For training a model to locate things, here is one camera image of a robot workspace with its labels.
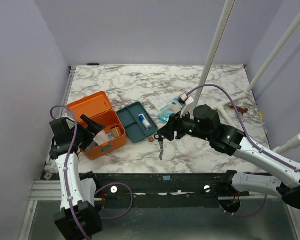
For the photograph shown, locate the orange medicine kit box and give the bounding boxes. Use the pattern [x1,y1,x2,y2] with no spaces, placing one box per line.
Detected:
[67,91,127,161]

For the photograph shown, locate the teal divided tray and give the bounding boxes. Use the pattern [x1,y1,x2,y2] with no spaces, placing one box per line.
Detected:
[116,101,158,144]

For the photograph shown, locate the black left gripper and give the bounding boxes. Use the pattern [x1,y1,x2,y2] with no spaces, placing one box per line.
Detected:
[70,114,106,149]

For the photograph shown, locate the clear gauze pad packet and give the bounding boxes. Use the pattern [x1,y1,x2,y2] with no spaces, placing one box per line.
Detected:
[149,95,167,111]

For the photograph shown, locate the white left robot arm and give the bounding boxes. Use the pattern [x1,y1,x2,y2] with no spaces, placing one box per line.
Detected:
[49,114,105,240]

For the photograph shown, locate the black-handled scissors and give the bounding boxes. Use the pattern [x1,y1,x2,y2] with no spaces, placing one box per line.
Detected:
[154,133,165,160]

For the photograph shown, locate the white PVC pipe frame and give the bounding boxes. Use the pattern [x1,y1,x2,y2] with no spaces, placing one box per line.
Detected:
[204,0,300,154]

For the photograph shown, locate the white-blue dressing pouch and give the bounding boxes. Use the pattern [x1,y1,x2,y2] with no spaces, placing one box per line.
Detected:
[162,98,185,116]

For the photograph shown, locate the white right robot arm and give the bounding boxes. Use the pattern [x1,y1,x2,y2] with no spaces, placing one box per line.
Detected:
[157,105,300,210]

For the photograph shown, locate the brown medicine bottle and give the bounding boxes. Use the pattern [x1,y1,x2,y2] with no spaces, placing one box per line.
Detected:
[111,125,123,139]

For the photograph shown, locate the clear plastic packet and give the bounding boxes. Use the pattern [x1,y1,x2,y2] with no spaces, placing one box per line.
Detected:
[93,130,111,146]

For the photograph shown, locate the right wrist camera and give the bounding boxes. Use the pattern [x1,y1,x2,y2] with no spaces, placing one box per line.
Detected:
[177,93,194,117]

